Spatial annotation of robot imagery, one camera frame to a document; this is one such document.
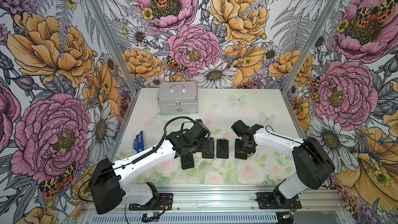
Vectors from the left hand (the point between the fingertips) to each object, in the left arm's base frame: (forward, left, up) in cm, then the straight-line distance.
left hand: (203, 148), depth 78 cm
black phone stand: (-2, +9, -11) cm, 14 cm away
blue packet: (+9, +37, -10) cm, 39 cm away
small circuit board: (-26, +23, -12) cm, 37 cm away
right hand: (+1, -21, -10) cm, 24 cm away
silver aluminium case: (+32, +15, +2) cm, 35 cm away
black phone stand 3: (+5, -11, -11) cm, 16 cm away
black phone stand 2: (-4, -1, +9) cm, 10 cm away
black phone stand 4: (-1, -19, -2) cm, 19 cm away
